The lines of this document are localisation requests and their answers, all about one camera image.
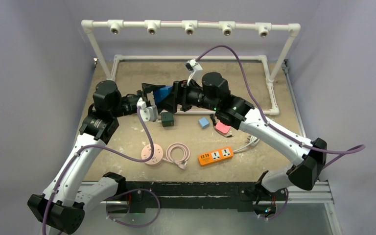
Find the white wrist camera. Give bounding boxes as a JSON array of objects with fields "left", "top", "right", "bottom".
[
  {"left": 137, "top": 98, "right": 159, "bottom": 122},
  {"left": 185, "top": 58, "right": 203, "bottom": 73}
]

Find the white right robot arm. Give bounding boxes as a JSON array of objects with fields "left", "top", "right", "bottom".
[{"left": 157, "top": 72, "right": 327, "bottom": 199}]

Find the blue cube socket adapter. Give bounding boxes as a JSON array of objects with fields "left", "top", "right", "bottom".
[{"left": 153, "top": 86, "right": 172, "bottom": 105}]

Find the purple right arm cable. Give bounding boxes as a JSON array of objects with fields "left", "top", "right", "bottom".
[{"left": 195, "top": 45, "right": 366, "bottom": 169}]

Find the pink round socket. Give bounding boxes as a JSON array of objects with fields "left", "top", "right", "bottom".
[{"left": 141, "top": 143, "right": 164, "bottom": 166}]

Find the orange power strip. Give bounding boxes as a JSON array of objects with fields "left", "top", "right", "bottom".
[{"left": 198, "top": 146, "right": 235, "bottom": 166}]

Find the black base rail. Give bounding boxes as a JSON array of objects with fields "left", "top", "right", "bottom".
[{"left": 121, "top": 181, "right": 286, "bottom": 213}]

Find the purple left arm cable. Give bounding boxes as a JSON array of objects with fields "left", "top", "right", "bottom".
[{"left": 42, "top": 107, "right": 156, "bottom": 235}]

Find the light blue USB charger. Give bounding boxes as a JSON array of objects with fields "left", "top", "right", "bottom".
[{"left": 198, "top": 117, "right": 210, "bottom": 129}]

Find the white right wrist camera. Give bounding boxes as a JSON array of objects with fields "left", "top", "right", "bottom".
[{"left": 185, "top": 58, "right": 203, "bottom": 73}]

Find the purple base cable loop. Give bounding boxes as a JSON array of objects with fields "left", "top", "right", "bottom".
[{"left": 106, "top": 188, "right": 161, "bottom": 227}]

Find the white PVC pipe frame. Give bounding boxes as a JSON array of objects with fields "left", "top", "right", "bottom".
[{"left": 81, "top": 20, "right": 301, "bottom": 116}]

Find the white power strip cord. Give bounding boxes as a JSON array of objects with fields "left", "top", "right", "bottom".
[{"left": 233, "top": 136, "right": 260, "bottom": 154}]

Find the pink power cord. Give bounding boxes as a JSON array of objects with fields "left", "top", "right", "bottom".
[{"left": 163, "top": 142, "right": 191, "bottom": 170}]

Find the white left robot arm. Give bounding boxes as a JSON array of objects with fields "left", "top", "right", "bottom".
[{"left": 27, "top": 80, "right": 158, "bottom": 235}]

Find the pink small charger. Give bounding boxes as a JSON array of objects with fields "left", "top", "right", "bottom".
[{"left": 214, "top": 121, "right": 231, "bottom": 135}]

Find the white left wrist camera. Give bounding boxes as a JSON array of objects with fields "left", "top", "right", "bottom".
[{"left": 137, "top": 98, "right": 159, "bottom": 122}]

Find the dark green cube plug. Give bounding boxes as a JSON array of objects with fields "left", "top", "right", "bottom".
[{"left": 159, "top": 112, "right": 174, "bottom": 127}]

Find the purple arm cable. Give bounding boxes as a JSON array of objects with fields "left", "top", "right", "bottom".
[
  {"left": 42, "top": 107, "right": 156, "bottom": 235},
  {"left": 195, "top": 45, "right": 366, "bottom": 169}
]

